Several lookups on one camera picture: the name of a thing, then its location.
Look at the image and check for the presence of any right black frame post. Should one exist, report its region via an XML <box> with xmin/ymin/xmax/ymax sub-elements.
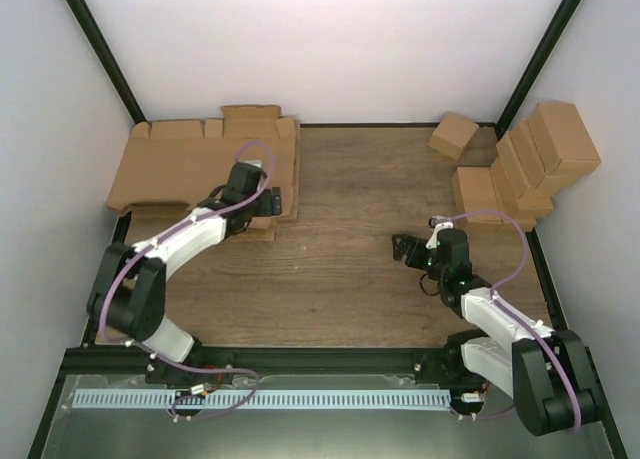
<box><xmin>494</xmin><ymin>0</ymin><xmax>582</xmax><ymax>137</ymax></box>

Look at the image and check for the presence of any folded box on table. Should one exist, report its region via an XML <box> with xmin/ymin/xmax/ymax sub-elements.
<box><xmin>452</xmin><ymin>167</ymin><xmax>502</xmax><ymax>232</ymax></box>

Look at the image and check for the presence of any left black frame post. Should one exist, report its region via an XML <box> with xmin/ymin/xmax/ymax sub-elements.
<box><xmin>65</xmin><ymin>0</ymin><xmax>147</xmax><ymax>124</ymax></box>

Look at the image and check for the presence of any row of folded boxes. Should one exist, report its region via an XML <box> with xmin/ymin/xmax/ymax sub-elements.
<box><xmin>490</xmin><ymin>133</ymin><xmax>553</xmax><ymax>229</ymax></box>

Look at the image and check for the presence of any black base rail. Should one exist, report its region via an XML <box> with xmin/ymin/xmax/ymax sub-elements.
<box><xmin>60</xmin><ymin>345</ymin><xmax>486</xmax><ymax>388</ymax></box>

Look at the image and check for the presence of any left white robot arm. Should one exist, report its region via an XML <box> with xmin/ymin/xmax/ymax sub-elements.
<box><xmin>86</xmin><ymin>160</ymin><xmax>282</xmax><ymax>383</ymax></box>

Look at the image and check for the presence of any black frame post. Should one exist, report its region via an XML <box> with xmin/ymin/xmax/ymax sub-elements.
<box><xmin>494</xmin><ymin>0</ymin><xmax>582</xmax><ymax>137</ymax></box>
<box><xmin>65</xmin><ymin>0</ymin><xmax>147</xmax><ymax>124</ymax></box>

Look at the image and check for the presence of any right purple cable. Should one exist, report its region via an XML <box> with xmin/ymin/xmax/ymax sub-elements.
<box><xmin>439</xmin><ymin>209</ymin><xmax>586</xmax><ymax>433</ymax></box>

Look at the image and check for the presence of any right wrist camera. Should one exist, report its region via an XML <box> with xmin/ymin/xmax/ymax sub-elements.
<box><xmin>426</xmin><ymin>216</ymin><xmax>453</xmax><ymax>250</ymax></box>

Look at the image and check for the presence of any small folded cardboard box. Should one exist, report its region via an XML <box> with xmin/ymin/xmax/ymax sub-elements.
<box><xmin>428</xmin><ymin>112</ymin><xmax>479</xmax><ymax>160</ymax></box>

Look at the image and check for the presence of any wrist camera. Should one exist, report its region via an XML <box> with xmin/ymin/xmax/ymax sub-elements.
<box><xmin>426</xmin><ymin>216</ymin><xmax>453</xmax><ymax>250</ymax></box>
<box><xmin>244</xmin><ymin>160</ymin><xmax>263</xmax><ymax>169</ymax></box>

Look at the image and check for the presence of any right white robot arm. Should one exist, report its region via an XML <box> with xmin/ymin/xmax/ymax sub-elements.
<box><xmin>391</xmin><ymin>222</ymin><xmax>604</xmax><ymax>436</ymax></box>

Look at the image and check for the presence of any light blue slotted cable duct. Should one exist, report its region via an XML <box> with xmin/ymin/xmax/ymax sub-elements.
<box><xmin>72</xmin><ymin>389</ymin><xmax>451</xmax><ymax>411</ymax></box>

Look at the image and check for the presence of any stack of flat cardboard blanks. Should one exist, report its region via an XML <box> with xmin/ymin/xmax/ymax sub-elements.
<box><xmin>106</xmin><ymin>105</ymin><xmax>300</xmax><ymax>242</ymax></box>

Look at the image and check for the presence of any large folded cardboard box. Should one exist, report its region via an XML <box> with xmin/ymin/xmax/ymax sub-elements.
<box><xmin>528</xmin><ymin>102</ymin><xmax>601</xmax><ymax>193</ymax></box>

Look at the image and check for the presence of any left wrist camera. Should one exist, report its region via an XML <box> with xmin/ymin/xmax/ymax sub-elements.
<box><xmin>244</xmin><ymin>160</ymin><xmax>263</xmax><ymax>169</ymax></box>

